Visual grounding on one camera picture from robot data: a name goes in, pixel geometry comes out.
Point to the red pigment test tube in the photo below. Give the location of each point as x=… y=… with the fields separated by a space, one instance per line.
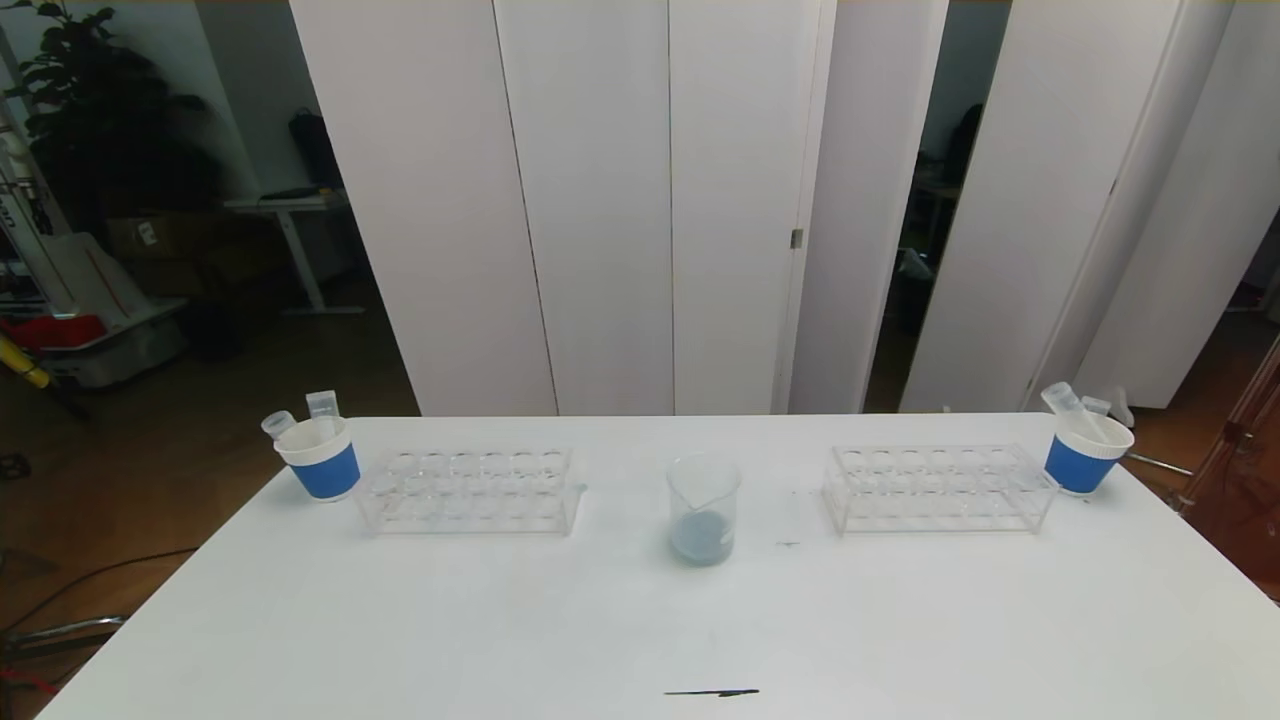
x=322 y=406
x=1097 y=405

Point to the blue pigment test tube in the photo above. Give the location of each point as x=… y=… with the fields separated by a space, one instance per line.
x=278 y=423

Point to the yellow pigment test tube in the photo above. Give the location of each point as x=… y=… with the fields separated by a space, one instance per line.
x=1062 y=398

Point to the clear glass beaker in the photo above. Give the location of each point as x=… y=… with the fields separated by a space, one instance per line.
x=705 y=540

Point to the clear acrylic tube rack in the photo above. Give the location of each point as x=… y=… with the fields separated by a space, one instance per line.
x=475 y=516
x=920 y=512

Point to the white folding partition screen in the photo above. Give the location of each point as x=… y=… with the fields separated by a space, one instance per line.
x=1050 y=200
x=600 y=200

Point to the blue white paper cup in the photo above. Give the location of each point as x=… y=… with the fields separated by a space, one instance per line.
x=1080 y=466
x=325 y=472

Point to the white standing desk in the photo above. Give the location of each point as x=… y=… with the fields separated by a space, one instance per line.
x=288 y=205

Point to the black bag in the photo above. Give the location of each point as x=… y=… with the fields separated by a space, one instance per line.
x=316 y=148

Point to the white floor object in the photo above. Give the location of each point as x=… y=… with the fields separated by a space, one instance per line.
x=1122 y=408

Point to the brown cardboard box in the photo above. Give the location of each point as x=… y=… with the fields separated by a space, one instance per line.
x=163 y=238

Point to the grey crate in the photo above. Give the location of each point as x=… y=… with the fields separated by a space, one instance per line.
x=118 y=350

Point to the white board with red line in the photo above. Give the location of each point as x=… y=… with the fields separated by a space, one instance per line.
x=83 y=278

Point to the dark green potted plant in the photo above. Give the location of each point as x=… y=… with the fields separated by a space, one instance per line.
x=100 y=130

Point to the red box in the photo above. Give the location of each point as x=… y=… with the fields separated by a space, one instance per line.
x=48 y=331

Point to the yellow tool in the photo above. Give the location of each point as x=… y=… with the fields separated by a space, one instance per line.
x=25 y=363

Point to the metal floor leg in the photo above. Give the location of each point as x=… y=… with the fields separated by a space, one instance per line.
x=60 y=635

